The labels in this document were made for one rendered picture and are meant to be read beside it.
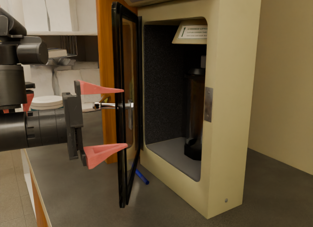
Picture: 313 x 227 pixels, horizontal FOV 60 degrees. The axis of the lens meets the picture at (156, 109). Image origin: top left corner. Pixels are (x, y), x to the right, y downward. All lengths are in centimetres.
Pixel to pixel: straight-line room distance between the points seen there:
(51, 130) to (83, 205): 32
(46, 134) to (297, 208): 58
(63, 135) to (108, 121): 41
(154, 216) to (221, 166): 19
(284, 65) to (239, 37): 41
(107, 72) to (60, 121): 40
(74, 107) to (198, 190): 35
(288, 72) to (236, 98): 39
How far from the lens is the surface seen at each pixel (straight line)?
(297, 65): 94
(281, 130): 99
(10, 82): 44
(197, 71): 68
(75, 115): 43
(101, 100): 56
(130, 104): 52
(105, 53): 81
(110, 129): 85
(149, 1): 68
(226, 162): 62
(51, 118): 44
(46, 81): 178
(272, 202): 76
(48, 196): 77
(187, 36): 63
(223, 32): 54
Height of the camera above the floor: 133
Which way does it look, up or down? 15 degrees down
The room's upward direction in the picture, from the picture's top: straight up
